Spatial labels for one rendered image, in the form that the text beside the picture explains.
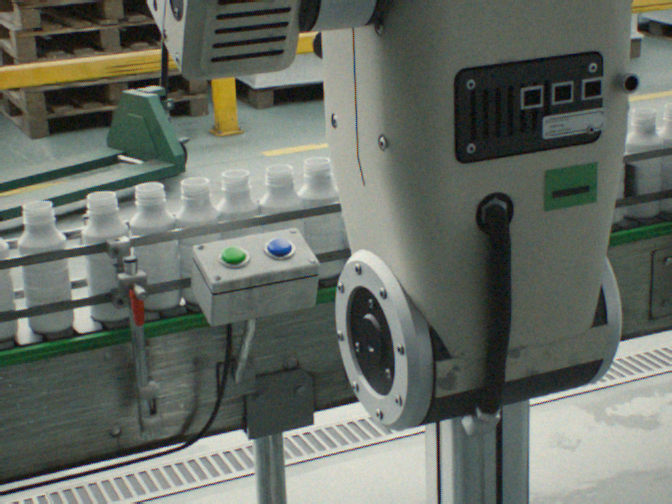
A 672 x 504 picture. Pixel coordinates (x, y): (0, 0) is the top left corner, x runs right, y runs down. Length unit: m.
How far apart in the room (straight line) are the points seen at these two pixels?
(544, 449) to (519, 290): 2.45
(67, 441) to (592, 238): 0.86
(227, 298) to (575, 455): 2.04
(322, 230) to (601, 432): 1.94
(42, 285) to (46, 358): 0.09
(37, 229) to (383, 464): 1.92
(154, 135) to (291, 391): 4.30
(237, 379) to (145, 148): 4.40
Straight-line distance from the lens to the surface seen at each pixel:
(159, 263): 1.73
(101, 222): 1.70
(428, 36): 0.99
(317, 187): 1.79
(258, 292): 1.59
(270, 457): 1.89
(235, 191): 1.74
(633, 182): 2.04
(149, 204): 1.71
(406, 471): 3.41
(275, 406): 1.82
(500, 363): 1.09
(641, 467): 3.46
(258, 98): 7.46
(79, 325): 1.74
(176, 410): 1.77
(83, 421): 1.74
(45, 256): 1.67
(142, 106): 6.09
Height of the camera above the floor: 1.63
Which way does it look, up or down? 19 degrees down
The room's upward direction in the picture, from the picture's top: 2 degrees counter-clockwise
